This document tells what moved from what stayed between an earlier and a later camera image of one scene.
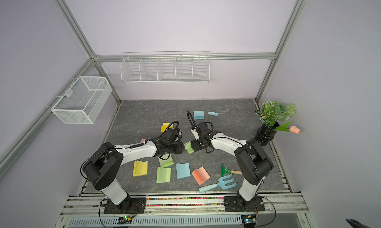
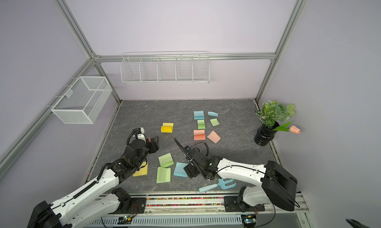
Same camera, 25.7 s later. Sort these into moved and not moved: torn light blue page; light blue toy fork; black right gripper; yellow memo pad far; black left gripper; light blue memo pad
Moved: black left gripper; black right gripper
Not moved: light blue memo pad; yellow memo pad far; torn light blue page; light blue toy fork
